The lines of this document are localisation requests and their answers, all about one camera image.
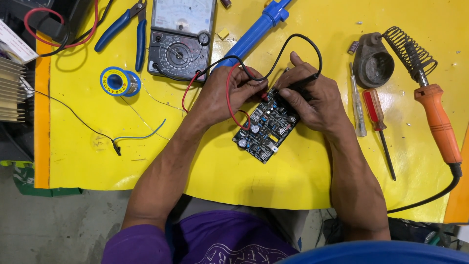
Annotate orange handled soldering iron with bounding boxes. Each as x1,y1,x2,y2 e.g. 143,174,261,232
387,42,463,214

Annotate loose blue wire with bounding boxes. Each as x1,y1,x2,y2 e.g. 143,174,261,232
113,118,167,142

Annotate aluminium finned heat sink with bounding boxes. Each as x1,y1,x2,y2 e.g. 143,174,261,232
0,55,28,124

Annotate clear tester screwdriver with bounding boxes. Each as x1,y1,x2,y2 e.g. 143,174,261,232
348,62,368,138

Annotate person's left hand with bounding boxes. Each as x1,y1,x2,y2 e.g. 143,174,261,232
190,65,270,130

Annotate blue desoldering pump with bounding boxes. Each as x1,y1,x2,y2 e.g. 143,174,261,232
214,0,294,70

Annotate white cardboard box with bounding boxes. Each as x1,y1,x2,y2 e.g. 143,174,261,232
0,20,40,65

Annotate blue handled pliers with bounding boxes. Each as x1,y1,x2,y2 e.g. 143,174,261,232
94,0,148,73

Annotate red handled screwdriver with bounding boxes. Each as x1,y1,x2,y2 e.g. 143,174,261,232
362,88,397,182

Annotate analog multimeter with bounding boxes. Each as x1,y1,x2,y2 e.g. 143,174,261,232
147,0,217,82

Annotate yellow table mat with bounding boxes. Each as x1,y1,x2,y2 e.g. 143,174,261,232
48,0,469,224

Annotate black electronic circuit board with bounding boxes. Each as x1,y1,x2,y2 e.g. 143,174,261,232
232,86,301,164

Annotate blue plastic rim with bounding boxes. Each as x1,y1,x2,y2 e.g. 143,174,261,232
274,240,469,264

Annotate black multimeter probe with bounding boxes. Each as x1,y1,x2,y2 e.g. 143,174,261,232
284,73,320,93

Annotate thin black wire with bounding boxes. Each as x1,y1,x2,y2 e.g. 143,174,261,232
27,88,122,157

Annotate black probe lead wire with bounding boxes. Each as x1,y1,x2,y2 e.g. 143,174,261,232
158,33,323,82

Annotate blue solder wire spool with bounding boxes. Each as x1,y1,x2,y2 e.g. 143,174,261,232
99,66,142,98

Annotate black device case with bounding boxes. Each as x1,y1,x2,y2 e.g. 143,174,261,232
0,0,97,45

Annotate metal soldering iron stand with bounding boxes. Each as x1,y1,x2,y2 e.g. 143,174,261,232
353,26,439,89

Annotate red cable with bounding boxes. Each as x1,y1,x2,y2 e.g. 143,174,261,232
23,0,100,49

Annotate person's right hand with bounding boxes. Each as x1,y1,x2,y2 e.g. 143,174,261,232
273,51,347,135

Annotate black cable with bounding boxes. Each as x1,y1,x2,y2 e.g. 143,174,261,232
39,0,114,58

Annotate green cloth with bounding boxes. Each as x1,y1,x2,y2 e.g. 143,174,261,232
0,160,83,198

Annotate red probe lead wire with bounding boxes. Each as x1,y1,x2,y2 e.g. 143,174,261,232
181,63,270,131

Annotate person's purple shirt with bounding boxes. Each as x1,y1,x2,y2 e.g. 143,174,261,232
101,209,299,264

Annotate thin loose solder wire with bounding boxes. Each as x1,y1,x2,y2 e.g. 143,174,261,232
121,79,185,142

